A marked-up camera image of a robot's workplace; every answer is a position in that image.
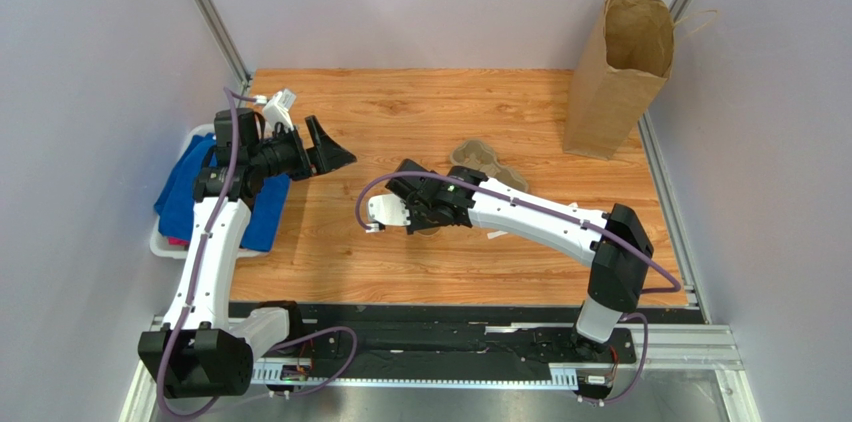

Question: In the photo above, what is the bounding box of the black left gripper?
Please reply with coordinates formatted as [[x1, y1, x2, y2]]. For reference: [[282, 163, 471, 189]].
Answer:
[[248, 116, 355, 182]]

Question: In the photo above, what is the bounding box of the brown paper coffee cup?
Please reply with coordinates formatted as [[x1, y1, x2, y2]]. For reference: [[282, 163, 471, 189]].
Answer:
[[412, 226, 440, 237]]

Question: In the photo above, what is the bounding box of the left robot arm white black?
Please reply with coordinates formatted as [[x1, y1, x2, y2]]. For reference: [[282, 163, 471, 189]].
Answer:
[[138, 108, 357, 399]]

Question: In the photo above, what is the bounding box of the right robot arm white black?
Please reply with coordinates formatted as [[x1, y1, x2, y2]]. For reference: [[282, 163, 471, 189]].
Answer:
[[367, 159, 654, 344]]

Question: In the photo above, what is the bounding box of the white paper wrapped straw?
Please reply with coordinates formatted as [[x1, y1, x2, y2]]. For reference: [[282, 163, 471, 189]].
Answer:
[[470, 199, 583, 245]]

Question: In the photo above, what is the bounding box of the grey pulp cup carrier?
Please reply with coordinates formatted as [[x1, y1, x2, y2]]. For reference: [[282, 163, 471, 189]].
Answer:
[[449, 139, 530, 192]]

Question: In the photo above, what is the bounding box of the blue folded cloth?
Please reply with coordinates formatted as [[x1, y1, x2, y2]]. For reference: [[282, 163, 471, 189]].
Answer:
[[154, 134, 291, 252]]

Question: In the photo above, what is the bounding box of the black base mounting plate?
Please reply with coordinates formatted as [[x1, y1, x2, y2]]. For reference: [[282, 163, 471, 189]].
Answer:
[[229, 301, 707, 384]]

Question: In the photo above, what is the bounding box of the pink cloth in basket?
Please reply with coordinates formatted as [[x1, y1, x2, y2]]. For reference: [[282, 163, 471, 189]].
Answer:
[[165, 237, 190, 250]]

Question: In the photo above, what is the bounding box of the white plastic basket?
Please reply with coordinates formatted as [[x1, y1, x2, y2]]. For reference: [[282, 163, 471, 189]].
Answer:
[[149, 123, 267, 260]]

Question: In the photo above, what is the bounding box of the brown paper bag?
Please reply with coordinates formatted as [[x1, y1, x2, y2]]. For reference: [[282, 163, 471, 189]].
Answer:
[[562, 0, 719, 160]]

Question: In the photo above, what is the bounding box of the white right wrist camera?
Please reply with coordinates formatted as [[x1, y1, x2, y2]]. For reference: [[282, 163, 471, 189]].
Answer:
[[366, 194, 411, 233]]

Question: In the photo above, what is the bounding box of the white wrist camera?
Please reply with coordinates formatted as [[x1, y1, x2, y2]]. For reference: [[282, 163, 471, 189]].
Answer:
[[366, 194, 411, 233], [255, 88, 297, 134]]

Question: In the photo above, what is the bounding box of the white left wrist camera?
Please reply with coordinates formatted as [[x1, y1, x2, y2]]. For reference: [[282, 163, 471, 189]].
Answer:
[[255, 88, 297, 134]]

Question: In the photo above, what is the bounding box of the aluminium frame rail front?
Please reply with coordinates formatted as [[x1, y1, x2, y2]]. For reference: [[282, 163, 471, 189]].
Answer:
[[119, 314, 760, 422]]

